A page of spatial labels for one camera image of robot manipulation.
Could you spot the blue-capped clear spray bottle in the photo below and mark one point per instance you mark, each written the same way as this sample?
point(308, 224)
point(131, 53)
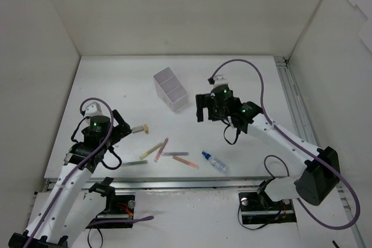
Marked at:
point(215, 163)

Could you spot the green highlighter pen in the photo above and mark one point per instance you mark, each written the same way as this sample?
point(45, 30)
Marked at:
point(135, 163)

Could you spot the pink purple highlighter pen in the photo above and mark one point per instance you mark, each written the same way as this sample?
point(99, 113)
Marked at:
point(161, 150)

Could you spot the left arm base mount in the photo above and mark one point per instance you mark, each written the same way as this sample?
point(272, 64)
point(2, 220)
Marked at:
point(121, 208)

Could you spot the yellow highlighter pen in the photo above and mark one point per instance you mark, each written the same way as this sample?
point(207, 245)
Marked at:
point(151, 150)

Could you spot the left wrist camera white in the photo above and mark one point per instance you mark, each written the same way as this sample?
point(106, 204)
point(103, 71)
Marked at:
point(93, 109)

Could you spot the orange highlighter pen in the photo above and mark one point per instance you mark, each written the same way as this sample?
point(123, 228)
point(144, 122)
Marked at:
point(186, 162)

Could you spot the purple pen clear cap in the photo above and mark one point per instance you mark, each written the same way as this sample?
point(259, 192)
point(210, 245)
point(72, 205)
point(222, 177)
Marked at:
point(175, 154)

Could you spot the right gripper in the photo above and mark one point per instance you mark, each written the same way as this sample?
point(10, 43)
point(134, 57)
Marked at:
point(205, 105)

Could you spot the white three-compartment organizer box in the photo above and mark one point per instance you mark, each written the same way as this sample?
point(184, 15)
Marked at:
point(170, 90)

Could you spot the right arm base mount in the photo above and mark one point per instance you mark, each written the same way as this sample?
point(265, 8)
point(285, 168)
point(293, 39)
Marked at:
point(256, 211)

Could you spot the aluminium frame rail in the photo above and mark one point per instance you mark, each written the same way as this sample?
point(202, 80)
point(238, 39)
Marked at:
point(193, 207)

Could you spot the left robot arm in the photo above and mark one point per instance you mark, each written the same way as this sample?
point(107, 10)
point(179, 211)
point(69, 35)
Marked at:
point(57, 224)

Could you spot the yellow eraser with sleeve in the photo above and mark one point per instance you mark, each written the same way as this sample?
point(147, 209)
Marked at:
point(142, 128)

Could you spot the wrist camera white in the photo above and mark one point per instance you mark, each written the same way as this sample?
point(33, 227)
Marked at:
point(93, 109)
point(217, 80)

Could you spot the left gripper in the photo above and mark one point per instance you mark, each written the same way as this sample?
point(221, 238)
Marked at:
point(120, 128)

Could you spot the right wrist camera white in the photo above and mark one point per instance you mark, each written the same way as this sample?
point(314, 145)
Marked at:
point(217, 80)

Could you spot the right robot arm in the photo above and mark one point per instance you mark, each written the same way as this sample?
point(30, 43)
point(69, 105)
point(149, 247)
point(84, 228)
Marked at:
point(312, 180)

